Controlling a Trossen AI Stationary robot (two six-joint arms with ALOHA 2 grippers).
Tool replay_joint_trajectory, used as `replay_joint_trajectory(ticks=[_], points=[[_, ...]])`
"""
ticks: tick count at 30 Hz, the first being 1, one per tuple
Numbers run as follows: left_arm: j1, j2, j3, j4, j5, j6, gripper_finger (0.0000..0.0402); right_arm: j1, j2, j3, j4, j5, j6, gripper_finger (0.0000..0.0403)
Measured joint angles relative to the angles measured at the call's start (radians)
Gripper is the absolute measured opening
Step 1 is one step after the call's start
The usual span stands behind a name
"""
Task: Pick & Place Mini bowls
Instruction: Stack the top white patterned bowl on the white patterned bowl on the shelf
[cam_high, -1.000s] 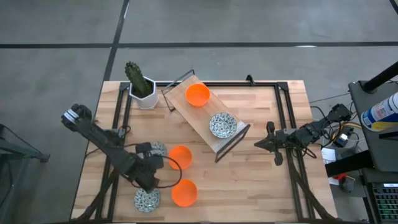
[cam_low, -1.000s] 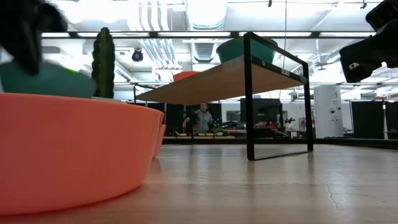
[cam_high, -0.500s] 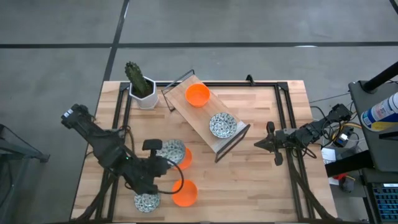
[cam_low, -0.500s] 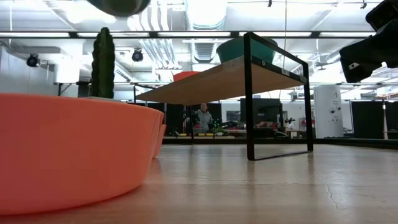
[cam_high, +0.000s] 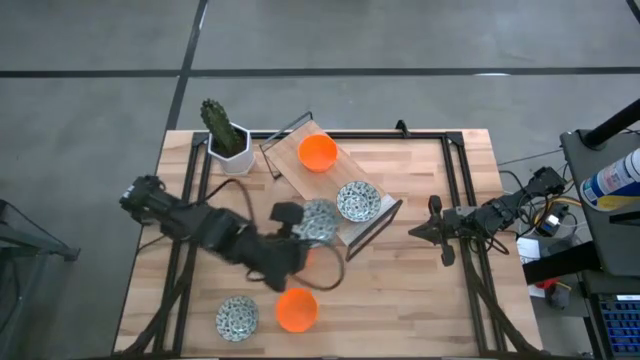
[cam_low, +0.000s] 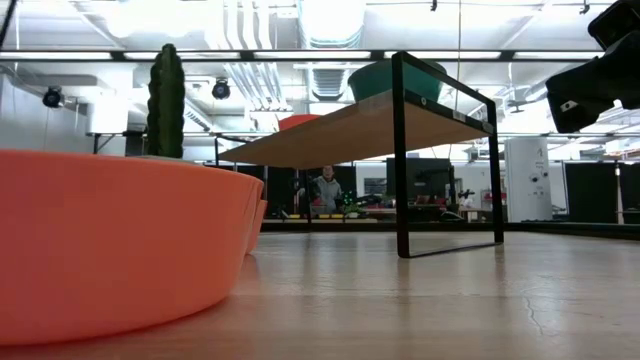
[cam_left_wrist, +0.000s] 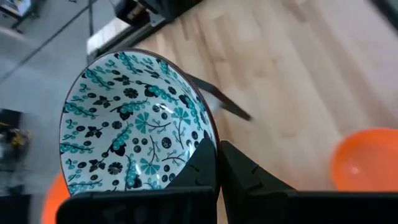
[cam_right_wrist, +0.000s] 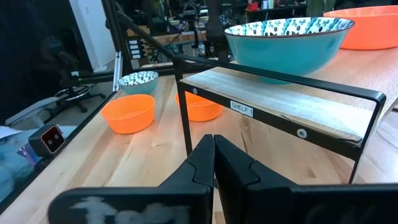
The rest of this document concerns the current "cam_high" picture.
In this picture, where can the white hexagonal plant pot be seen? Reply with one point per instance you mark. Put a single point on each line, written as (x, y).
(235, 165)

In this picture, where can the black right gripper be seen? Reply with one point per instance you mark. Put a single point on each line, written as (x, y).
(445, 230)

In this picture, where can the patterned ceramic mini bowl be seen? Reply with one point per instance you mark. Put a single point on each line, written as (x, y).
(237, 318)
(358, 201)
(320, 220)

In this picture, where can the green cactus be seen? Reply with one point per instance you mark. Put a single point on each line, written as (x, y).
(220, 125)

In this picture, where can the white spray can blue label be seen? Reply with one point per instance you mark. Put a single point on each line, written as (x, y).
(612, 182)

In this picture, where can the blue white adapter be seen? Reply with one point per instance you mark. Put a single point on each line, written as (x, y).
(551, 223)

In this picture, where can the wooden shelf riser black frame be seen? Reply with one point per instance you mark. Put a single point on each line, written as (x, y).
(325, 182)

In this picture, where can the grey equipment cart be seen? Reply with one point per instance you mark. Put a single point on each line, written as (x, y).
(575, 160)

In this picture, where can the black clamp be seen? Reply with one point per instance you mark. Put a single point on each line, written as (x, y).
(401, 127)

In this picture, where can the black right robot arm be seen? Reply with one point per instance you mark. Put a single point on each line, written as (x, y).
(505, 207)

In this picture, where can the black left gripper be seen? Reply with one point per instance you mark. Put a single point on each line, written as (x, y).
(280, 260)

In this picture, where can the black pole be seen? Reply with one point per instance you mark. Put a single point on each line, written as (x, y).
(612, 125)

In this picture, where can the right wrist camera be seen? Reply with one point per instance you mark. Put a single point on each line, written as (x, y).
(460, 214)

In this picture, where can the white paper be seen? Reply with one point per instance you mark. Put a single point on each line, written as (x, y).
(529, 250)

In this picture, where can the grey metal stand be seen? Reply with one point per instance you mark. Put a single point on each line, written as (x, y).
(30, 240)

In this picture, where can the backlit black keyboard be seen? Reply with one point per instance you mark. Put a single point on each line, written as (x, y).
(622, 325)

